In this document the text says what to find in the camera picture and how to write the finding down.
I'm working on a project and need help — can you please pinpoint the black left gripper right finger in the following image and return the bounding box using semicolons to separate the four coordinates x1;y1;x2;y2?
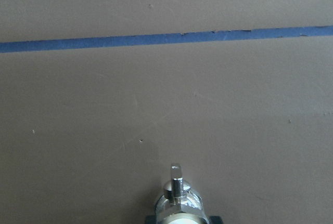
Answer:
209;216;222;224

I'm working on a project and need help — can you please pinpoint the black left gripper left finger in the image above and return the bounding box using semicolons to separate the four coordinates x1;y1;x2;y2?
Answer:
145;215;157;224

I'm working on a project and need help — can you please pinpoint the chrome valve with white pipe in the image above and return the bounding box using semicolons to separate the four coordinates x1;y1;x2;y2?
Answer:
155;163;210;224

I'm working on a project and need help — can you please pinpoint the brown paper table cover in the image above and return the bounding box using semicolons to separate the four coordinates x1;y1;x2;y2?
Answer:
1;0;332;223

